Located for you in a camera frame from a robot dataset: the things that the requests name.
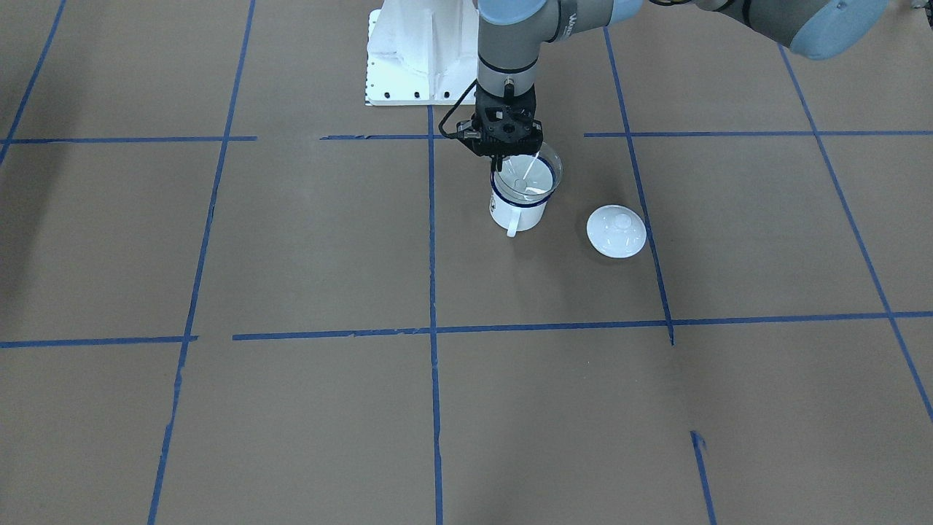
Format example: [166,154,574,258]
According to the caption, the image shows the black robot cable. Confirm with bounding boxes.
[437,80,479,139]

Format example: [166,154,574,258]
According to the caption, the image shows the white ceramic lid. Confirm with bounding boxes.
[586,205,647,259]

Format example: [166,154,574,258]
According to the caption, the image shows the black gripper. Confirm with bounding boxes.
[475,82,536,192]

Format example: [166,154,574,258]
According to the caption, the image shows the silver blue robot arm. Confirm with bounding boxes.
[471,1,889,172]

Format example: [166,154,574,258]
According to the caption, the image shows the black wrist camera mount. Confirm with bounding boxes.
[453,104,544,158]

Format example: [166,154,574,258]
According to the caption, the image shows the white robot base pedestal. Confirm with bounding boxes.
[364,1,480,106]

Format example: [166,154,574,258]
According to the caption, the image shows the white enamel mug blue rim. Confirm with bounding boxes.
[488,176,553,237]

